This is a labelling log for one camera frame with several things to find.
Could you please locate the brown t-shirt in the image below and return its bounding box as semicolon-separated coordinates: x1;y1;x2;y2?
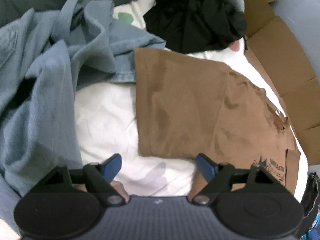
134;48;300;192

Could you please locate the cream cartoon print blanket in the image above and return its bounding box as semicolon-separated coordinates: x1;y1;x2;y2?
75;0;308;201

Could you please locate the grey blue garment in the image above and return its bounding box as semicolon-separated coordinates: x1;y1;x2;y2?
1;0;165;224

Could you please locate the brown cardboard sheet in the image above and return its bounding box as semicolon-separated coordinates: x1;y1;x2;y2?
244;0;319;165

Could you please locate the black folded garment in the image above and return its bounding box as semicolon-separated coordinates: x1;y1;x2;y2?
143;0;247;54

